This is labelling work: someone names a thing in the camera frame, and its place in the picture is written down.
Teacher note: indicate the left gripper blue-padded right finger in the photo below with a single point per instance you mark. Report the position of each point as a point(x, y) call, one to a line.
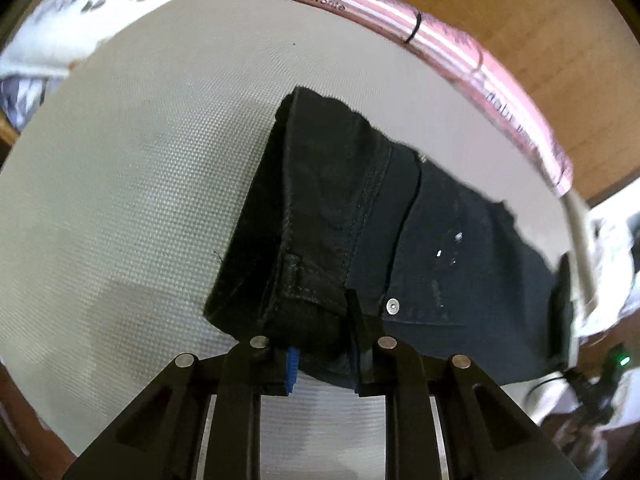
point(447, 419)

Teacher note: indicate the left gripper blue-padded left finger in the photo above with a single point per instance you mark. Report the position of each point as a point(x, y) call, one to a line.
point(196, 419)

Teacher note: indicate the black denim pants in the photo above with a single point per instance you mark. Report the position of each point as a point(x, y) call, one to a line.
point(337, 210)

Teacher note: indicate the beige woven bed mat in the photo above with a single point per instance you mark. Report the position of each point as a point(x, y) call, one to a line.
point(120, 201)

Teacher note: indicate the pink striped Baby pillow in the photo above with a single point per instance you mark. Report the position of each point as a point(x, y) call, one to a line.
point(473, 70)

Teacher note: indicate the bamboo wooden headboard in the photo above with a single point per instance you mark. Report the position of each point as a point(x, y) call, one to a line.
point(579, 61)

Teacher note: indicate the white floral pillow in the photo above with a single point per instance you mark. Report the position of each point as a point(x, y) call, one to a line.
point(59, 34)

